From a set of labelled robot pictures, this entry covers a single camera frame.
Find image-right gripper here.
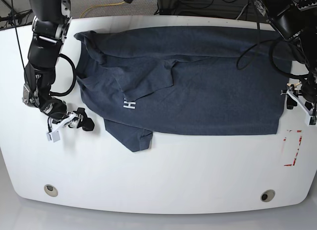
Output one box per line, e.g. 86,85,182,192
286,81,317,110

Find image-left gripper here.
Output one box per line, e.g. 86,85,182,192
42,98,95,131

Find dark blue T-shirt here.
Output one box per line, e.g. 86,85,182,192
74,26,288,152

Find red tape rectangle marking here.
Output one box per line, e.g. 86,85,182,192
281,129,303,167

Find black tripod legs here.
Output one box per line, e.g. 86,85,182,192
0,0,33,30

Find left table cable grommet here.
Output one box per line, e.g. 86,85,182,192
44,184,58,197

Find table cable grommet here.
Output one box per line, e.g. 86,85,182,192
44,184,58,197
260,189,275,202

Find right table cable grommet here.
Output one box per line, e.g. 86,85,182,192
260,189,275,202

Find white cable on floor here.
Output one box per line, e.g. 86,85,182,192
235,3,248,20

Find yellow cable on floor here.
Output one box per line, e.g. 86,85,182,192
79,0,126,18

